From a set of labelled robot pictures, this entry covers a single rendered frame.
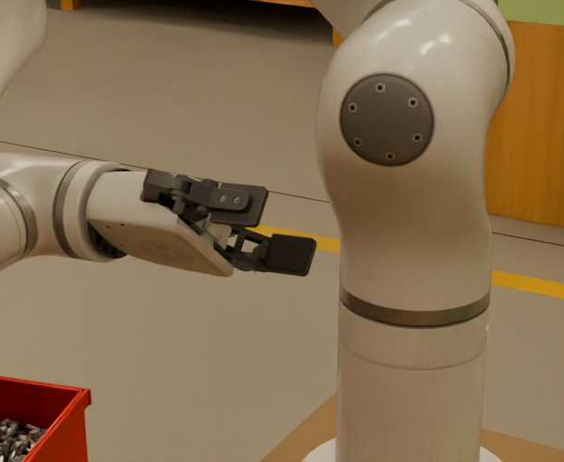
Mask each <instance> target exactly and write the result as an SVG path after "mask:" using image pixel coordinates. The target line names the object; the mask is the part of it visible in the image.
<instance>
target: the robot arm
mask: <svg viewBox="0 0 564 462"><path fill-rule="evenodd" d="M308 1H309V2H310V3H311V4H312V5H313V6H314V7H315V8H316V9H317V10H318V11H319V12H320V13H321V14H322V15H323V16H324V17H325V18H326V19H327V20H328V21H329V22H330V24H331V25H332V26H333V27H334V28H335V29H336V31H337V32H338V33H339V35H340V36H341V37H342V38H343V39H344V41H343V43H342V44H341V45H340V46H339V48H338V49H337V51H336V52H335V54H334V55H333V57H332V59H331V61H330V62H329V63H328V66H327V68H326V72H325V75H324V78H323V80H322V83H321V87H320V91H319V95H318V100H317V107H316V114H315V148H316V156H317V162H318V167H319V171H320V175H321V178H322V182H323V184H324V188H325V191H326V195H327V198H328V201H329V202H330V205H331V207H332V210H333V212H334V215H335V218H336V220H337V226H338V231H339V238H340V261H339V296H338V342H337V427H336V438H333V439H331V440H329V441H327V442H325V443H323V444H322V445H320V446H318V447H317V448H316V449H314V450H313V451H311V452H310V453H309V454H308V455H307V456H306V457H305V458H304V459H303V460H302V462H503V461H502V460H500V459H499V458H498V457H497V456H496V455H494V454H492V453H491V452H489V451H488V450H486V449H485V448H483V447H481V422H482V408H483V394H484V381H485V368H486V354H487V341H488V327H489V313H490V298H491V287H492V254H493V242H492V229H491V225H490V221H489V218H488V214H487V209H486V203H485V192H484V157H485V147H486V139H487V134H488V129H489V125H490V123H491V122H492V119H493V118H494V116H495V114H496V113H497V111H498V110H499V108H500V106H501V105H502V103H503V100H504V98H505V96H506V95H507V93H508V91H509V89H510V87H511V84H512V80H513V77H514V70H515V47H514V39H513V36H512V32H511V30H510V28H509V26H508V24H507V22H506V21H505V19H504V17H503V14H502V12H501V11H500V9H499V7H498V6H497V5H496V4H495V3H494V1H493V0H308ZM47 34H48V12H47V6H46V0H0V97H1V96H2V94H3V92H4V91H5V89H6V87H7V86H8V85H9V84H10V82H11V81H12V80H13V79H14V77H15V76H16V75H17V74H18V72H19V71H20V70H21V69H22V68H23V67H24V66H25V65H26V64H27V63H28V62H29V61H30V60H31V59H32V58H33V57H34V56H36V54H37V53H38V52H39V51H40V49H41V48H42V47H43V45H44V43H45V40H46V37H47ZM218 186H219V183H218V182H217V181H214V180H211V179H203V180H201V181H199V180H197V179H196V178H194V177H190V176H187V175H185V174H183V175H181V174H172V173H167V172H164V171H160V170H155V169H148V172H146V171H131V170H128V169H126V168H125V167H124V166H123V165H121V164H119V163H116V162H111V161H101V160H91V159H73V158H63V157H52V156H43V155H33V154H23V153H14V152H4V151H0V271H1V270H3V269H5V268H7V267H9V266H11V265H12V264H14V263H16V262H18V261H20V260H22V259H28V258H33V257H39V256H55V257H63V258H69V259H82V260H89V261H95V262H102V263H106V262H110V261H113V260H115V259H121V258H123V257H125V256H126V255H129V256H132V257H135V258H138V259H143V260H146V261H149V262H152V263H156V264H160V265H163V266H168V267H172V268H176V269H181V270H189V271H194V272H199V273H204V274H209V275H214V276H219V277H229V276H231V275H233V272H234V271H233V268H236V269H238V270H241V271H252V270H254V271H253V272H257V271H260V272H273V273H281V274H287V275H294V276H301V277H305V276H306V275H307V274H308V273H309V270H310V267H311V264H312V260H313V257H314V254H315V249H316V246H317V242H316V241H315V240H314V239H313V238H312V237H306V236H291V235H284V234H275V233H272V235H271V237H269V236H264V235H262V234H259V233H257V232H254V231H251V230H248V229H246V227H252V228H255V227H257V226H258V225H259V224H260V219H261V216H262V213H263V210H264V207H265V204H266V202H267V198H268V195H269V191H268V190H267V189H266V188H265V187H264V186H258V185H247V184H238V183H229V182H221V185H220V188H218ZM235 234H236V235H238V236H237V239H236V242H235V245H234V247H231V246H230V245H228V244H227V241H228V239H229V238H230V237H234V236H235ZM245 239H246V240H248V241H251V242H254V243H257V244H258V245H257V246H256V247H254V248H253V250H252V252H249V251H248V252H244V251H241V249H242V247H243V244H244V241H245Z"/></svg>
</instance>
